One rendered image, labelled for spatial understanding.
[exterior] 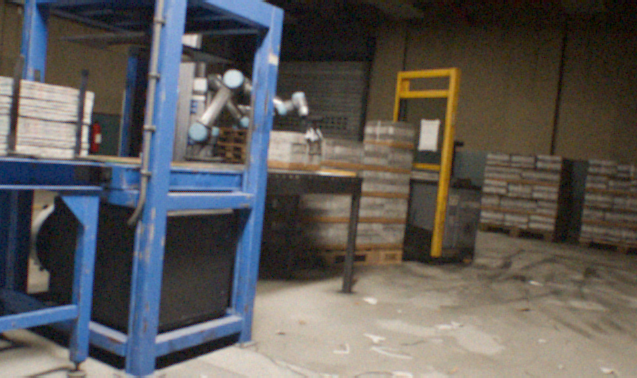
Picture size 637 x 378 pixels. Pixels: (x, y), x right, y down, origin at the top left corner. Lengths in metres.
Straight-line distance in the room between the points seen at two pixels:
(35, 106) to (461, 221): 4.35
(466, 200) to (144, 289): 4.08
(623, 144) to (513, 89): 2.12
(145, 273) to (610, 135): 9.35
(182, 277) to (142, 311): 0.30
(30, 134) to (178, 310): 0.91
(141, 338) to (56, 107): 0.91
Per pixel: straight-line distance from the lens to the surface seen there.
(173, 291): 2.47
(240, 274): 2.70
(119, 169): 2.31
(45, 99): 2.29
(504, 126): 11.07
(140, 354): 2.32
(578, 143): 10.80
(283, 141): 3.69
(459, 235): 5.79
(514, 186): 9.30
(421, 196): 5.82
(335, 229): 4.85
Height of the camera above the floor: 0.89
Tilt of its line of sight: 3 degrees down
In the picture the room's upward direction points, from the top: 6 degrees clockwise
